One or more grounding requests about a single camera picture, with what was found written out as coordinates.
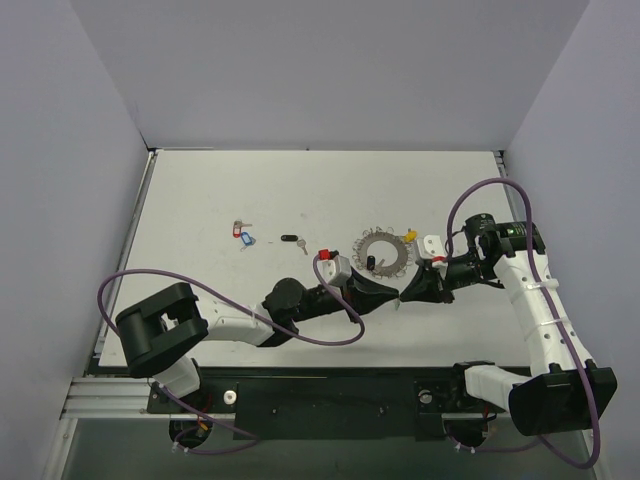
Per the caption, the round metal keyring disc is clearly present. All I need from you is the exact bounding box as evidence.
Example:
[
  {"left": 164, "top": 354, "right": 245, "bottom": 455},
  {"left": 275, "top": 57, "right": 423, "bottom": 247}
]
[{"left": 351, "top": 226, "right": 413, "bottom": 279}]

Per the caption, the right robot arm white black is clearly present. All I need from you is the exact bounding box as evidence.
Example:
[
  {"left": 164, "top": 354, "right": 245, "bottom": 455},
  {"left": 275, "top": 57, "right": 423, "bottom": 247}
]
[{"left": 400, "top": 213, "right": 617, "bottom": 436}]

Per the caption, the red tag key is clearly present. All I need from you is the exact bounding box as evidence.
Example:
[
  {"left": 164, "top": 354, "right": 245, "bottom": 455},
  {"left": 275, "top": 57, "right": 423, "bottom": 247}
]
[{"left": 232, "top": 219, "right": 251, "bottom": 238}]

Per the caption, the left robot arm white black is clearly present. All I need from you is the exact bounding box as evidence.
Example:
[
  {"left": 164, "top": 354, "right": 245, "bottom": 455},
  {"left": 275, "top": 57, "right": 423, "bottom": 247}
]
[{"left": 115, "top": 271, "right": 399, "bottom": 412}]

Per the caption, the silver key black tag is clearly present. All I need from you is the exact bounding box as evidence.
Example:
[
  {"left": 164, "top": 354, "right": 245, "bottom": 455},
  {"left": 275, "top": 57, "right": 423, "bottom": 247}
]
[{"left": 280, "top": 234, "right": 308, "bottom": 255}]

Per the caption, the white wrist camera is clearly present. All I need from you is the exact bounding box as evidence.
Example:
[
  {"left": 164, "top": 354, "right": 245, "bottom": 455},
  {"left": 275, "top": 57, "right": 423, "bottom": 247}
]
[
  {"left": 318, "top": 249, "right": 352, "bottom": 288},
  {"left": 414, "top": 235, "right": 447, "bottom": 268}
]

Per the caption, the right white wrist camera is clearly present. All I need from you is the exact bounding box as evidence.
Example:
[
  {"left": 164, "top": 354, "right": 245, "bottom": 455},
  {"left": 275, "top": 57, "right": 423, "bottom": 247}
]
[{"left": 414, "top": 235, "right": 447, "bottom": 268}]

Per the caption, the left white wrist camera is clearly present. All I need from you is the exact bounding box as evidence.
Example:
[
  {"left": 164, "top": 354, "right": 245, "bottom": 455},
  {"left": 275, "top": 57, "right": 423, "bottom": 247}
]
[{"left": 318, "top": 249, "right": 352, "bottom": 288}]

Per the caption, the blue tag key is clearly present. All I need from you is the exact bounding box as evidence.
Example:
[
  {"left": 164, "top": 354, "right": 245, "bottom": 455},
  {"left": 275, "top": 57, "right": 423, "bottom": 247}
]
[{"left": 240, "top": 231, "right": 256, "bottom": 251}]

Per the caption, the yellow tag key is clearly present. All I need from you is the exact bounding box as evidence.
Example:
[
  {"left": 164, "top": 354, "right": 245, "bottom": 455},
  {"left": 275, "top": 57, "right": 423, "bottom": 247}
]
[{"left": 402, "top": 229, "right": 418, "bottom": 244}]

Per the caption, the key black tag on disc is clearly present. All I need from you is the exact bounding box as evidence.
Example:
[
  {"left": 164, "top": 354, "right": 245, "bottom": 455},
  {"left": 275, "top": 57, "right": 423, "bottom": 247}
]
[{"left": 366, "top": 255, "right": 385, "bottom": 273}]

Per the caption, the aluminium frame rail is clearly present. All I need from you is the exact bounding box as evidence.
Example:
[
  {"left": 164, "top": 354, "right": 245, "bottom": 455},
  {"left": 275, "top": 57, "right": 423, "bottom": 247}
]
[{"left": 62, "top": 379, "right": 599, "bottom": 421}]

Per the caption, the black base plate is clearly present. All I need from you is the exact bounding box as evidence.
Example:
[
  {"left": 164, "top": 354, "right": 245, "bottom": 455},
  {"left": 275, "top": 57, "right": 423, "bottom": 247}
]
[{"left": 147, "top": 367, "right": 486, "bottom": 441}]

